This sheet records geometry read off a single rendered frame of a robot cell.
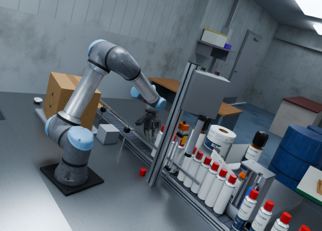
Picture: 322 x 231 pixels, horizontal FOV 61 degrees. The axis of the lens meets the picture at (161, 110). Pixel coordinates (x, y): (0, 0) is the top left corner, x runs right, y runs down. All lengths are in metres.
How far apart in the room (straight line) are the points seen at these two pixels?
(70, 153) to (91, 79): 0.35
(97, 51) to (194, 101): 0.50
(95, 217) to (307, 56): 9.14
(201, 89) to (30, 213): 0.85
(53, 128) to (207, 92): 0.72
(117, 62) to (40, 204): 0.66
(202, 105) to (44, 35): 2.40
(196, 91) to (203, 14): 4.11
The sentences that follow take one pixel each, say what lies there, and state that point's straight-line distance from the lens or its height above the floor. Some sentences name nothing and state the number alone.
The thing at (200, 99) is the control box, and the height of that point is 1.36.
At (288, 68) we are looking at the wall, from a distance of 9.89.
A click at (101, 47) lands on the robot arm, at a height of 1.43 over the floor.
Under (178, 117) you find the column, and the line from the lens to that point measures 1.32.
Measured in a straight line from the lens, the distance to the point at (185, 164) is 1.47.
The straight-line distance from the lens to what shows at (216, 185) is 1.36.
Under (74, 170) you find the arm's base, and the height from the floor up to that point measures 0.91.
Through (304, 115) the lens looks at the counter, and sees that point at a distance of 7.14.
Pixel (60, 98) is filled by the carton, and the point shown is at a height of 1.05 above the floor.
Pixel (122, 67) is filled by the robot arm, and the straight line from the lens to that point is 1.23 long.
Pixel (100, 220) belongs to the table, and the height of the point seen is 0.83.
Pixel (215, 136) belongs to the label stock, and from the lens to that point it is 2.04.
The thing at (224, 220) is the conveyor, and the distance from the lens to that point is 1.40.
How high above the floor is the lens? 1.62
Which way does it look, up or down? 17 degrees down
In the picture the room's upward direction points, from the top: 19 degrees clockwise
